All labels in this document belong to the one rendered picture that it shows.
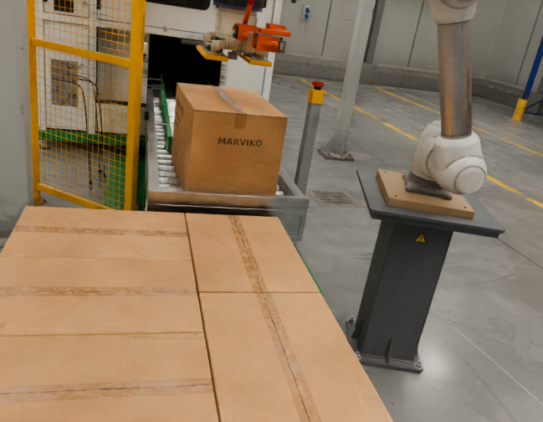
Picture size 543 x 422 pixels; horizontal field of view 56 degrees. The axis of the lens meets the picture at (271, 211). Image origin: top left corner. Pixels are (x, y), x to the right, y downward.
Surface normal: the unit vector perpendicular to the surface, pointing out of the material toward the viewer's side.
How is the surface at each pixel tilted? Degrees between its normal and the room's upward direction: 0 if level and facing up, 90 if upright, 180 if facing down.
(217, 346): 0
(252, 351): 0
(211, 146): 90
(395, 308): 90
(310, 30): 90
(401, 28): 90
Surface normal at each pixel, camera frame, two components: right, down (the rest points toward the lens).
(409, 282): -0.06, 0.37
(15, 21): 0.22, 0.40
